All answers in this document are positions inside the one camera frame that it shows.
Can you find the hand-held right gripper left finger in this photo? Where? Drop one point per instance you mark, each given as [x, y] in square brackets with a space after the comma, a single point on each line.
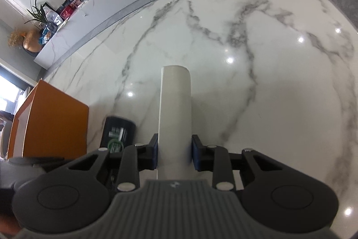
[153, 153]

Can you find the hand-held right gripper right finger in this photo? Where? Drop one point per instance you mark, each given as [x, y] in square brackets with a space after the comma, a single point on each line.
[196, 153]

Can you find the white cylindrical tube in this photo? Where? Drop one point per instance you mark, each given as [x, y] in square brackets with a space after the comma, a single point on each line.
[174, 115]

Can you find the orange box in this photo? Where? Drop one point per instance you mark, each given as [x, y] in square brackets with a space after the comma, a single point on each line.
[53, 121]

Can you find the black jar with green label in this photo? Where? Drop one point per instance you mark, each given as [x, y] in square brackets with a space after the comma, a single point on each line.
[117, 129]

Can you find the gold vase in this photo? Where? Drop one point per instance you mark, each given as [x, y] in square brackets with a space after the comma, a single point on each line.
[32, 41]

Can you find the blue snack bag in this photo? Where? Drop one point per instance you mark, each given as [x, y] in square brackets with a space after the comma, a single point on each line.
[46, 34]

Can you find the green potted plant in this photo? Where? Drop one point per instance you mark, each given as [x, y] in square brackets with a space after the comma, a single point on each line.
[39, 12]

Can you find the red box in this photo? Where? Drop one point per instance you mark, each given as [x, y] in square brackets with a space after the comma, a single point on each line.
[67, 11]

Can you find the black picture frame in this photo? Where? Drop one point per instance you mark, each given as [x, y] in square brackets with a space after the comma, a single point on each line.
[52, 10]

